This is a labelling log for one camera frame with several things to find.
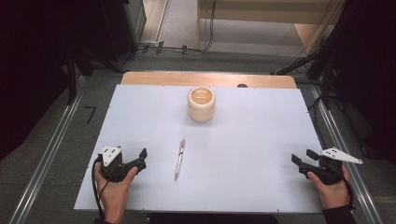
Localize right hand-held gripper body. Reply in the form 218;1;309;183
306;147;364;187

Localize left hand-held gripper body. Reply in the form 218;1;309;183
100;146;129;183

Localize person's left hand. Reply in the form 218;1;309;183
93;161;139;218

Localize person's right hand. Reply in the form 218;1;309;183
306;165;353;210

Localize white pen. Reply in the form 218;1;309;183
174;138;187;183

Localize white table cover sheet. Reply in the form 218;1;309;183
73;83;325;215

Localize ribbed wooden cup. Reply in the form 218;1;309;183
186;87;217;123

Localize black metal stand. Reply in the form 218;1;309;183
64;45;125;106

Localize black cabinet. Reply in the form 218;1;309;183
99;0;148;62

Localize light wooden furniture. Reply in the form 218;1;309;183
195;0;347;56

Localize metal floor rail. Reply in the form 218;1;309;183
310;84;385;224
8;75;88;224

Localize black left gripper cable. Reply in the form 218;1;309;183
91;154;110;220

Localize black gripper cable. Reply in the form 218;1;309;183
91;154;110;220
330;161;357;210

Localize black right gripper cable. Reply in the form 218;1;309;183
330;161;357;210

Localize black stand with cables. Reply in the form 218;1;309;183
270;18;353;110

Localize black floor cables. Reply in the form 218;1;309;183
120;0;218;63

